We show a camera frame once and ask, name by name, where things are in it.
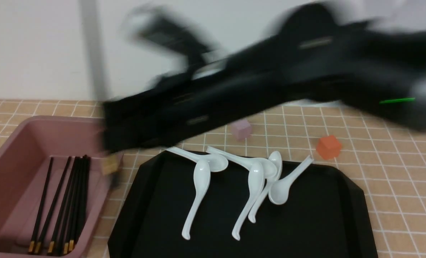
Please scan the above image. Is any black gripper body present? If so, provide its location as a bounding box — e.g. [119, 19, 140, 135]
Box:
[103, 6, 281, 153]

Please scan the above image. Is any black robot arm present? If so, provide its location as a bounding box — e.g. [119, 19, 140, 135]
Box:
[102, 2, 426, 153]

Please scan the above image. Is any white soup spoon long left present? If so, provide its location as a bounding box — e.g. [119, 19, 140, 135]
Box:
[182, 159, 211, 240]

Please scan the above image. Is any white soup spoon long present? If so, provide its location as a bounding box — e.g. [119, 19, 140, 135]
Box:
[182, 159, 211, 240]
[231, 162, 265, 241]

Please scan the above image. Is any white soup spoon far left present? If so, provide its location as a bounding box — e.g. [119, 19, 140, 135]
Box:
[166, 147, 229, 172]

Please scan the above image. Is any pink cube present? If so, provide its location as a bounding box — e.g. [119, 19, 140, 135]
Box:
[230, 119, 252, 140]

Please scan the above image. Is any black chopstick rightmost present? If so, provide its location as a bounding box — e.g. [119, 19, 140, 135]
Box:
[75, 155, 88, 246]

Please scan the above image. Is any black chopstick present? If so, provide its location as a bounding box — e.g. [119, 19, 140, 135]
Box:
[34, 157, 73, 255]
[62, 156, 85, 255]
[47, 157, 80, 256]
[75, 155, 88, 246]
[28, 157, 54, 255]

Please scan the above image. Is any white soup spoon long middle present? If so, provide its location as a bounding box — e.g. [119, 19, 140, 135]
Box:
[231, 162, 265, 241]

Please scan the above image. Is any white soup spoon inner right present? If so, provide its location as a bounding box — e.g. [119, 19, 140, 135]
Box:
[248, 151, 283, 223]

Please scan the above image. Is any white soup spoon upper middle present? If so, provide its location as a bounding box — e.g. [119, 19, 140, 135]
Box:
[206, 146, 277, 178]

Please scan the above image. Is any white soup spoon far right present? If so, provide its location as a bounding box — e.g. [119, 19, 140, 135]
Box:
[268, 156, 314, 205]

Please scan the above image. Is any orange cube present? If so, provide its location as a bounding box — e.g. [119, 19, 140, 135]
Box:
[316, 135, 342, 160]

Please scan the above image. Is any pink plastic bin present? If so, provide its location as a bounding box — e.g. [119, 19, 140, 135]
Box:
[0, 116, 110, 258]

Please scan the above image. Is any black plastic tray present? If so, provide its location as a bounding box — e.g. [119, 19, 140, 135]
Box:
[108, 152, 378, 258]

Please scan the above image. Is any black chopstick leftmost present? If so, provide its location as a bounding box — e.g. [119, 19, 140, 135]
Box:
[28, 157, 54, 255]

